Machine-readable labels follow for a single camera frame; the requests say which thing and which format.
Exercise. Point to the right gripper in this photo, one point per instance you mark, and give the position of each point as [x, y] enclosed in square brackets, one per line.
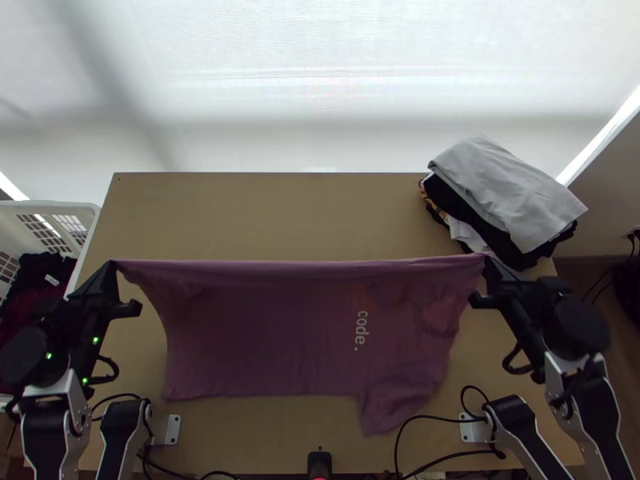
[535, 305]

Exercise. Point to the white laundry basket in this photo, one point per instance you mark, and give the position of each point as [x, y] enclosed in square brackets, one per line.
[45, 212]

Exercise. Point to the pile of folded clothes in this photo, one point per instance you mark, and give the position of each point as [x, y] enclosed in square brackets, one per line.
[505, 190]

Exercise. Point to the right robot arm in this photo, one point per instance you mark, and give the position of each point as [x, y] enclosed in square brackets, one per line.
[580, 390]

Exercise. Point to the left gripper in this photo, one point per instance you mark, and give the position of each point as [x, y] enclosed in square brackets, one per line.
[92, 320]

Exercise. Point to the heap of clothes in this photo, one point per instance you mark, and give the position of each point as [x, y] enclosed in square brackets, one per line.
[30, 280]

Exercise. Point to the mauve t-shirt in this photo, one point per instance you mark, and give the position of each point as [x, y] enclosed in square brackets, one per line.
[250, 325]

